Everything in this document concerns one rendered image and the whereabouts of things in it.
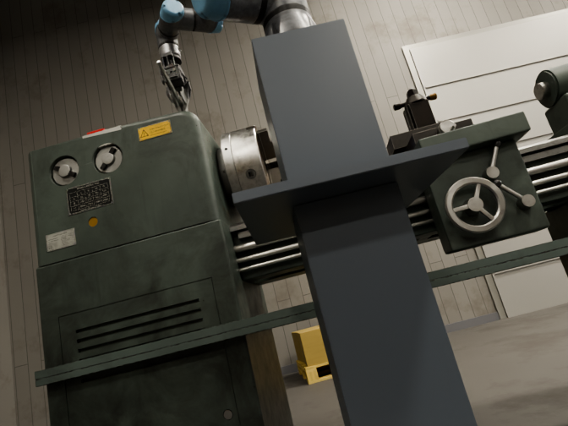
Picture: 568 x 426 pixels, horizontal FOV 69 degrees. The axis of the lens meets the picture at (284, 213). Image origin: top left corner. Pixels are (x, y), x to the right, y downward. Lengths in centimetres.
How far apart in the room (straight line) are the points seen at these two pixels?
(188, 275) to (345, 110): 68
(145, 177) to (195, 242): 27
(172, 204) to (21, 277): 416
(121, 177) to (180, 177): 19
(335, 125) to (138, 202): 74
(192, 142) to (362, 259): 76
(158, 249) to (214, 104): 398
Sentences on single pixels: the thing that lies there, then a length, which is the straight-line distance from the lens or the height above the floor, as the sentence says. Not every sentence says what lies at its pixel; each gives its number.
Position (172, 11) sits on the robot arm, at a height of 160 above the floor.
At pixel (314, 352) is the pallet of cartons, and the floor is 22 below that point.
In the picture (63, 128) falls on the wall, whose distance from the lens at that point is 564.
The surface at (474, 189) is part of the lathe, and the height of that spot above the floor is 75.
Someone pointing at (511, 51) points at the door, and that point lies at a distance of 596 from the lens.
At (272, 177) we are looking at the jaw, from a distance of 146.
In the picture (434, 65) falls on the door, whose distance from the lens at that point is 552.
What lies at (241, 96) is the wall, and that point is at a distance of 515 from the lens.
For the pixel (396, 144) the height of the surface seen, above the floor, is 99.
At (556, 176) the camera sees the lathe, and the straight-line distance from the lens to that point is 147.
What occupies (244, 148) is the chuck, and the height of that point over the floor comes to 111.
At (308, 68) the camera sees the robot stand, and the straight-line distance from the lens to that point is 88.
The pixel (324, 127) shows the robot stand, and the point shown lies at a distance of 82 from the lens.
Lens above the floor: 54
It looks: 14 degrees up
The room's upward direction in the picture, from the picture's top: 14 degrees counter-clockwise
